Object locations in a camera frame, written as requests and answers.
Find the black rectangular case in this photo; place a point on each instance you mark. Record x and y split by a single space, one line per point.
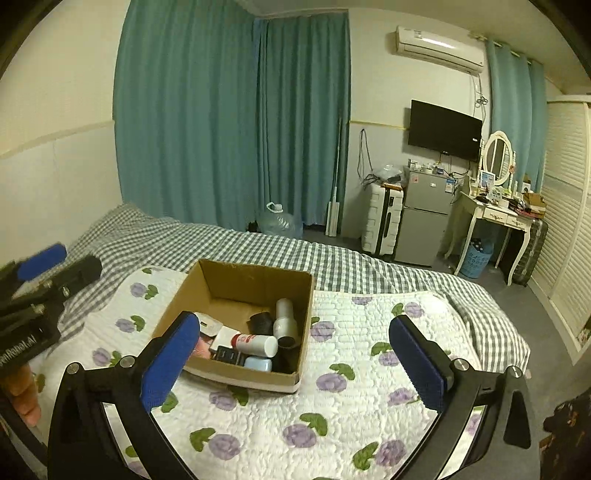
228 355

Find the cream slatted wardrobe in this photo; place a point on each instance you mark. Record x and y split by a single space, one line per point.
570 230

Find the dark suitcase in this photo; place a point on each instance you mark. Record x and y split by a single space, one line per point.
531 251

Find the silver small fridge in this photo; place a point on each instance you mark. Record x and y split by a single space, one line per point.
422 217

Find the white bottle with red label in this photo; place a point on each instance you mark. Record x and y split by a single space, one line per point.
254 345

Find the person's left hand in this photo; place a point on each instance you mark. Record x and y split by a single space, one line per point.
23 397

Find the wide teal curtain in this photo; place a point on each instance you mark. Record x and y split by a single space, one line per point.
184 115

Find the small photo frame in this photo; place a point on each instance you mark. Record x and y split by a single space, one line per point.
487 179

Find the white floral quilt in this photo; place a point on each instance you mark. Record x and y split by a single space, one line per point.
346 415

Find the white mop pole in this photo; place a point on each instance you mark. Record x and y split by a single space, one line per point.
334 203

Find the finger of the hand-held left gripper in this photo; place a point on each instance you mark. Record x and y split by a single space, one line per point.
78 274
41 261

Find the black wall television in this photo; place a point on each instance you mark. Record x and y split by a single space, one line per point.
443 129

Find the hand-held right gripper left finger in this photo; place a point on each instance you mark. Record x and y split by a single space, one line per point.
168 364

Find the white dressing table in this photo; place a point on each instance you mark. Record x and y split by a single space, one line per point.
494 212

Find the narrow teal curtain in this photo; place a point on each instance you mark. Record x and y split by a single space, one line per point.
304 124

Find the white suitcase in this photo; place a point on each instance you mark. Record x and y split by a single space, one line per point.
381 219

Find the white charger plug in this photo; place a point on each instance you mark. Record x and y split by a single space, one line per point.
226 335

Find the clear water jug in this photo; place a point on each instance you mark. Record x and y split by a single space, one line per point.
279 222

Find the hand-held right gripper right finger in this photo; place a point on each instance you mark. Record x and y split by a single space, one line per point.
418 369

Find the black cylinder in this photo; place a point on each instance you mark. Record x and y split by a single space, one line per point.
261 324

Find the grey checked bed sheet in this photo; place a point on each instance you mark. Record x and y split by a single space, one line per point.
323 263

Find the small brown cardboard box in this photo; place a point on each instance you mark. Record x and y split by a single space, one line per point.
534 203

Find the white oval vanity mirror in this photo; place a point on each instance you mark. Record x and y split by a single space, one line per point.
497 154

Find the light teal window curtain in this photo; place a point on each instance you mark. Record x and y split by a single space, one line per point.
512 110

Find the white air conditioner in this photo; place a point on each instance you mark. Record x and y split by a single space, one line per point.
438 48

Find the clear plastic bag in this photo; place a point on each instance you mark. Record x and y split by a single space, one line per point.
387 173

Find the light blue earbuds case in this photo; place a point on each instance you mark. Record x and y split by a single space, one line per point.
258 364

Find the dark floral cloth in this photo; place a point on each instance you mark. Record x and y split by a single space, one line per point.
570 438

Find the white flat pack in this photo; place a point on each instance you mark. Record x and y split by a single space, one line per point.
207 323

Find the blue laundry basket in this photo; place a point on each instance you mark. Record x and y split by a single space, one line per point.
476 259

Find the pink booklet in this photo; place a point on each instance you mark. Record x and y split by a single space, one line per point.
203 345

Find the white lint remover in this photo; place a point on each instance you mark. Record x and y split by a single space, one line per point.
285 321

